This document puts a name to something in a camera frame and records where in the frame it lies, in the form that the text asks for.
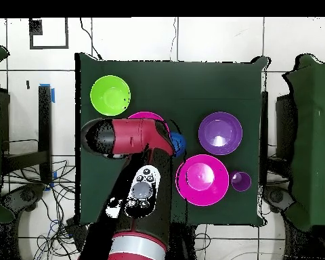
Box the blue plastic bowl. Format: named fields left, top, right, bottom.
left=169, top=131, right=187, bottom=158

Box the magenta plastic bowl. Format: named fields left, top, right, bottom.
left=127, top=111, right=171, bottom=134
left=175, top=154, right=230, bottom=207

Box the purple plastic bowl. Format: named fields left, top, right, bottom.
left=198, top=111, right=244, bottom=156

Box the dark green tablecloth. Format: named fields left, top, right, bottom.
left=74, top=52, right=269, bottom=228

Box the large lime green bowl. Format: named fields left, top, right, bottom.
left=89, top=74, right=131, bottom=117

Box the purple plastic cup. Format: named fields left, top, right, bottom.
left=229, top=171, right=252, bottom=192

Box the blue tape strip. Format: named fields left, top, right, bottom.
left=39, top=83, right=56, bottom=104

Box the black metal stand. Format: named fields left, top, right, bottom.
left=2, top=85, right=53, bottom=185

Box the black floor box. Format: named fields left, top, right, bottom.
left=65, top=217, right=88, bottom=240

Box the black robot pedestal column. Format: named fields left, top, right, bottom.
left=167, top=224, right=198, bottom=260

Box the thin grey cable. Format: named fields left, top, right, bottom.
left=169, top=18, right=179, bottom=62

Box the tangle of black cables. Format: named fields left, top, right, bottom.
left=2, top=159, right=85, bottom=260

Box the grey pedestal foot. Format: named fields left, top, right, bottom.
left=0, top=183, right=47, bottom=215
left=262, top=186, right=296, bottom=215

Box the black cable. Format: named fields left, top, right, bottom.
left=79, top=18, right=103, bottom=60

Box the black square floor frame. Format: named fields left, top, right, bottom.
left=29, top=18, right=69, bottom=50

